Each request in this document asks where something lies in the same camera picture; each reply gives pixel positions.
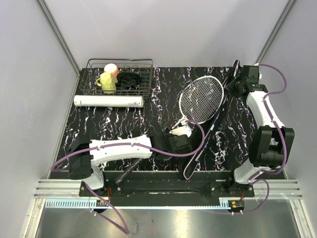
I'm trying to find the black racket bag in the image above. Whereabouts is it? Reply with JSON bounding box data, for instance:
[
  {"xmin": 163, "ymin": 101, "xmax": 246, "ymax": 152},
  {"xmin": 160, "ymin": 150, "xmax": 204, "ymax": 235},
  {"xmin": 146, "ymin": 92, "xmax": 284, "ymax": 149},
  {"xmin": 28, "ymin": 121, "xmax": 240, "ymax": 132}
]
[{"xmin": 178, "ymin": 59, "xmax": 241, "ymax": 180}]

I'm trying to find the badminton racket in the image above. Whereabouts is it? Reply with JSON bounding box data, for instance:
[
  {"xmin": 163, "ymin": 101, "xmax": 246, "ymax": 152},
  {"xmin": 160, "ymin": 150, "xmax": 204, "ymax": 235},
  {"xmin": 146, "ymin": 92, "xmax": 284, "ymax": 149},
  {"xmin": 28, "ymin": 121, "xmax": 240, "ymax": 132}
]
[{"xmin": 115, "ymin": 75, "xmax": 225, "ymax": 186}]

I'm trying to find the white shuttlecock tube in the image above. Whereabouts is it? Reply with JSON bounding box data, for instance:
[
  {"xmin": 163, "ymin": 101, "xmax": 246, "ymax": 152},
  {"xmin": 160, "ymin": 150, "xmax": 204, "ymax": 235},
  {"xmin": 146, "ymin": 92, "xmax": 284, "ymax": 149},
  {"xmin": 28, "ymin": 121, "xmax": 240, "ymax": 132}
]
[{"xmin": 73, "ymin": 95, "xmax": 144, "ymax": 108}]

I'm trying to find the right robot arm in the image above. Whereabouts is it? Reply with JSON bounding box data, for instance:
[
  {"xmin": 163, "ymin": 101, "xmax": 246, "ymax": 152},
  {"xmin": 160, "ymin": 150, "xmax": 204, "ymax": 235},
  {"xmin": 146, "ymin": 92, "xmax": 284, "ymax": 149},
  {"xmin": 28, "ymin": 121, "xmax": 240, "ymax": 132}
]
[{"xmin": 225, "ymin": 64, "xmax": 295, "ymax": 197}]

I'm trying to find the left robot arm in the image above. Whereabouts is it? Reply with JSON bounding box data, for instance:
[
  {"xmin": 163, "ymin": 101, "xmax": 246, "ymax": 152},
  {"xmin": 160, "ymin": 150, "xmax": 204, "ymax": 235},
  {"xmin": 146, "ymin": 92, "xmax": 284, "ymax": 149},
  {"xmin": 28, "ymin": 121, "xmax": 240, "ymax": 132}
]
[{"xmin": 68, "ymin": 131, "xmax": 192, "ymax": 196}]

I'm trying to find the marble pattern table mat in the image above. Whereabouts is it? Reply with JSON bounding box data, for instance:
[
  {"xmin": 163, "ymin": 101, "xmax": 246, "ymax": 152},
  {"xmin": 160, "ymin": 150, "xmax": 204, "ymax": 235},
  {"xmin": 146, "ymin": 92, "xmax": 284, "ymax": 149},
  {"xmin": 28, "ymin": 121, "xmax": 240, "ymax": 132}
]
[{"xmin": 56, "ymin": 66, "xmax": 257, "ymax": 171}]

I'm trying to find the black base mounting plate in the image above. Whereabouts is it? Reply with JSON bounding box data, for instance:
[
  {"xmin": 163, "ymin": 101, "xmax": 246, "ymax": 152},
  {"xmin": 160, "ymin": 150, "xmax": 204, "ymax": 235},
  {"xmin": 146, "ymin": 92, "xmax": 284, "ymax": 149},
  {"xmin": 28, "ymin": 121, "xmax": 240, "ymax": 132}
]
[{"xmin": 78, "ymin": 170, "xmax": 256, "ymax": 207}]

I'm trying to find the black bowl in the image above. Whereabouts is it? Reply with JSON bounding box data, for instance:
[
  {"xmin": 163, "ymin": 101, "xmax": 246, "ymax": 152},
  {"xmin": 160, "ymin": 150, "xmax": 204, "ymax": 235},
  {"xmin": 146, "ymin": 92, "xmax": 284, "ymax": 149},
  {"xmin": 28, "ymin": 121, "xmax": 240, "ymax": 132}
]
[{"xmin": 117, "ymin": 72, "xmax": 142, "ymax": 90}]

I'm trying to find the yellow-green mug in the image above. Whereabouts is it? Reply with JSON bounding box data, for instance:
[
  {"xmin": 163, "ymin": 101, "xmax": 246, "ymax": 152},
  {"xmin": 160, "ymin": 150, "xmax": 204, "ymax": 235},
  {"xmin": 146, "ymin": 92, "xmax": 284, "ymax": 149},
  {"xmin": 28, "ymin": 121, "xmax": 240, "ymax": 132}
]
[{"xmin": 96, "ymin": 72, "xmax": 116, "ymax": 94}]

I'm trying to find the pink cup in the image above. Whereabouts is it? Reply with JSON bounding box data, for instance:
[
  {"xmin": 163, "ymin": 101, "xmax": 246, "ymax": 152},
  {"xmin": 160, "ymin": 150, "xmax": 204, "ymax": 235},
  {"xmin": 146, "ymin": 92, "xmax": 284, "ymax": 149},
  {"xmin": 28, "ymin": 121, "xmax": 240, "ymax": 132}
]
[{"xmin": 104, "ymin": 63, "xmax": 119, "ymax": 83}]

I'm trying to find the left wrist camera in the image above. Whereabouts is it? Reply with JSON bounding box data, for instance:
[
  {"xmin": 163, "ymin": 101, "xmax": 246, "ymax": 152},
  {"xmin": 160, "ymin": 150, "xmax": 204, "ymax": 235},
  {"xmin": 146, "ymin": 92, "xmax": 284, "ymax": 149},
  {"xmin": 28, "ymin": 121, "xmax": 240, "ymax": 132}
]
[{"xmin": 169, "ymin": 125, "xmax": 192, "ymax": 138}]

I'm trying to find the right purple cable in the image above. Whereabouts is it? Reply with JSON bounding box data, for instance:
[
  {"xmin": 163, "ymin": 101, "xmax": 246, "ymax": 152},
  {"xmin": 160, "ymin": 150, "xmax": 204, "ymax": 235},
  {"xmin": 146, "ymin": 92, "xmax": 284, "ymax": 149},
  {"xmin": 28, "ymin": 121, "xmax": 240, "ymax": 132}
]
[{"xmin": 249, "ymin": 63, "xmax": 289, "ymax": 215}]

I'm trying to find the purple cable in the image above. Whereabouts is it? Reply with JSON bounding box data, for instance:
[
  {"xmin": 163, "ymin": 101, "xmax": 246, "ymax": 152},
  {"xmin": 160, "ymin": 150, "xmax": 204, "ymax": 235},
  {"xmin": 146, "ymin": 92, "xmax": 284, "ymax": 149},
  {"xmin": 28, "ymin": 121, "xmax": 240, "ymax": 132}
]
[
  {"xmin": 249, "ymin": 63, "xmax": 289, "ymax": 215},
  {"xmin": 51, "ymin": 120, "xmax": 206, "ymax": 235}
]

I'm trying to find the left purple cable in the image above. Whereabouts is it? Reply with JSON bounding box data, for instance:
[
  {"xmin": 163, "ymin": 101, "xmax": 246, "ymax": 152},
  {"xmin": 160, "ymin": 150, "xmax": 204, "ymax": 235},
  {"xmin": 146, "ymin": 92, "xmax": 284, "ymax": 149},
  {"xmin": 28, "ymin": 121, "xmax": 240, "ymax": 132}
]
[{"xmin": 51, "ymin": 120, "xmax": 206, "ymax": 235}]

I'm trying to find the wire dish rack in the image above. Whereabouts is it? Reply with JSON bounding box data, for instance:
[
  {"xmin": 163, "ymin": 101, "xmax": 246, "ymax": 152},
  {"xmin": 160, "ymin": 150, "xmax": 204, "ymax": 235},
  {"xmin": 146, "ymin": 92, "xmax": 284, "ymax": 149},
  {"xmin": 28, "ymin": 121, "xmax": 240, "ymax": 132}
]
[{"xmin": 79, "ymin": 59, "xmax": 153, "ymax": 98}]

